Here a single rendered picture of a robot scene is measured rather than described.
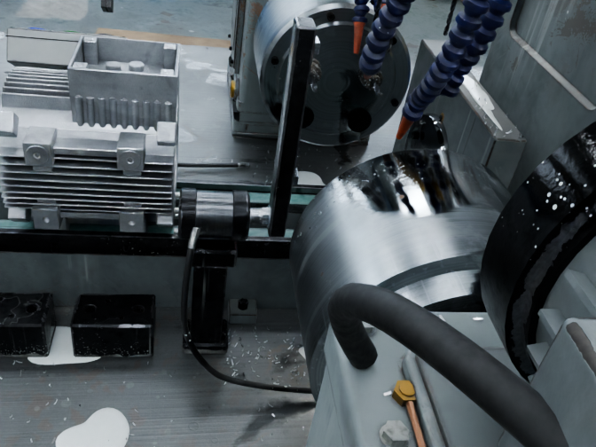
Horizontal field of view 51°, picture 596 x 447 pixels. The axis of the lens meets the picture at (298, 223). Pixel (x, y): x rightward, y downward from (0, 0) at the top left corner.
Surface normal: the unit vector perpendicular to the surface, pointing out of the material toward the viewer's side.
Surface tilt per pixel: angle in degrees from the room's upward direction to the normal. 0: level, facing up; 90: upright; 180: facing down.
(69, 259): 90
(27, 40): 57
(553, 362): 90
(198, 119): 0
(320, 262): 66
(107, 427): 0
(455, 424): 0
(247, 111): 90
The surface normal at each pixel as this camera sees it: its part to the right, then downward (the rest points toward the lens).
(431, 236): -0.15, -0.77
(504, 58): -0.98, -0.04
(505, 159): 0.12, 0.61
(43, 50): 0.18, 0.07
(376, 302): -0.78, -0.43
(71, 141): 0.14, -0.79
